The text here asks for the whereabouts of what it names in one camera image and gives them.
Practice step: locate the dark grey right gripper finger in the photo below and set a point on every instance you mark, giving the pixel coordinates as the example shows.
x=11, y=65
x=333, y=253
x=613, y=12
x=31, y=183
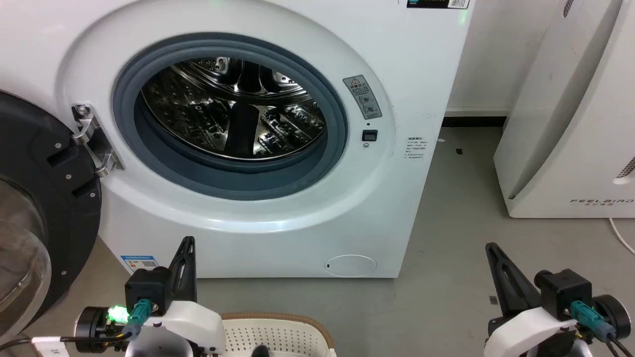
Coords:
x=508, y=280

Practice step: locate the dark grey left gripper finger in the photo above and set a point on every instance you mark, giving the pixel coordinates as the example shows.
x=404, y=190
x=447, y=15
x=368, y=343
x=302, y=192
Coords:
x=183, y=270

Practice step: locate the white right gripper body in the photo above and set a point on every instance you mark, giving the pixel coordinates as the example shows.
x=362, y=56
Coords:
x=531, y=332

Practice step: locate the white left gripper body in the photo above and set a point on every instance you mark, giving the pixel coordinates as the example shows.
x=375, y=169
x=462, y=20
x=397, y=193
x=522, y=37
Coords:
x=183, y=325

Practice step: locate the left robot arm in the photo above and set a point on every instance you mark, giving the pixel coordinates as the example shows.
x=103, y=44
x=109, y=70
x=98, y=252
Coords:
x=94, y=325

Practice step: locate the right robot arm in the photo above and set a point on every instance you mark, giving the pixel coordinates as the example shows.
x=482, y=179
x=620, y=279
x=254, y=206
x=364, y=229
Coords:
x=611, y=317

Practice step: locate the black round washer door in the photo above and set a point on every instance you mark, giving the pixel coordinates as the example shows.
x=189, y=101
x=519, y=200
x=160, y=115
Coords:
x=54, y=198

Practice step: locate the stainless steel washing machine drum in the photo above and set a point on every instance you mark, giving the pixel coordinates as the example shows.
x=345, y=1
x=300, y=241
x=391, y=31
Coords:
x=233, y=109

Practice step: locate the blue white energy label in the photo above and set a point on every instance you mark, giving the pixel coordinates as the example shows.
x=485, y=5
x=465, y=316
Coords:
x=140, y=263

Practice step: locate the white basket with brown rim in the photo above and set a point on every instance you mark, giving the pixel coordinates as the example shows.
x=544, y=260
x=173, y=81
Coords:
x=278, y=334

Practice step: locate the grey rubber door gasket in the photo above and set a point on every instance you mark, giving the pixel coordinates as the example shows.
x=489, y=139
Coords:
x=233, y=181

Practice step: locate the white front-load washing machine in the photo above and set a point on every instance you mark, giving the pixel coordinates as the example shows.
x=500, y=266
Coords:
x=278, y=218

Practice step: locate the silver door hinge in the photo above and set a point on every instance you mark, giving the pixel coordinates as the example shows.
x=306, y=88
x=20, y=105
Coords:
x=92, y=141

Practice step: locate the oval filter cover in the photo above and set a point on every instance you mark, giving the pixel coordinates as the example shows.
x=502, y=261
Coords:
x=350, y=265

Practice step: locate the small printed text sticker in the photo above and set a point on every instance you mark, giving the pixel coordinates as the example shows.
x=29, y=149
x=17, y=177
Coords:
x=415, y=148

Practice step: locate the black baseboard strip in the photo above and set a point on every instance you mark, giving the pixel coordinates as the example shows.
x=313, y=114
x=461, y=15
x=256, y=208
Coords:
x=474, y=121

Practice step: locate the white air purifier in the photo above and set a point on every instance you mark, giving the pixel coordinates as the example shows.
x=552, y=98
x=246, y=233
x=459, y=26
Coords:
x=570, y=114

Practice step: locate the black door latch slot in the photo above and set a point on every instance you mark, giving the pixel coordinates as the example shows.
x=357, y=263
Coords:
x=369, y=135

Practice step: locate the grey warning sticker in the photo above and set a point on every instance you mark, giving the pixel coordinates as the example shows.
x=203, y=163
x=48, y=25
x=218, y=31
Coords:
x=362, y=96

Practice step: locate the dark label with QR code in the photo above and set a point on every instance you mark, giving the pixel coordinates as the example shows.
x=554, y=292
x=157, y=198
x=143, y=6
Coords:
x=437, y=3

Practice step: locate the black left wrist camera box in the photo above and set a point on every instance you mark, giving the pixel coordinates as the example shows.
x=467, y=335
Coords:
x=148, y=286

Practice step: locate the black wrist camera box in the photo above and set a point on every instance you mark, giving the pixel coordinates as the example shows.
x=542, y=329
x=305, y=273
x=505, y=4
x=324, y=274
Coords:
x=565, y=292
x=148, y=286

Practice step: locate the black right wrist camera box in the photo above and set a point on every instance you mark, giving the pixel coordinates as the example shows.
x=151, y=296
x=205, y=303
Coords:
x=565, y=292

